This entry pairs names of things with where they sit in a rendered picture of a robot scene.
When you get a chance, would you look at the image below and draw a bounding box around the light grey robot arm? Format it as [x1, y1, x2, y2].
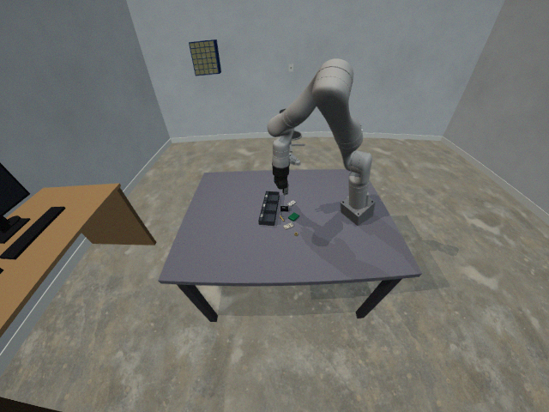
[268, 58, 372, 209]

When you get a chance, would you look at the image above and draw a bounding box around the dark grey rack of bins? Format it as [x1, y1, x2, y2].
[258, 191, 280, 226]

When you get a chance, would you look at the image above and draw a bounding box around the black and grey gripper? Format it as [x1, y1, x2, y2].
[272, 153, 300, 196]

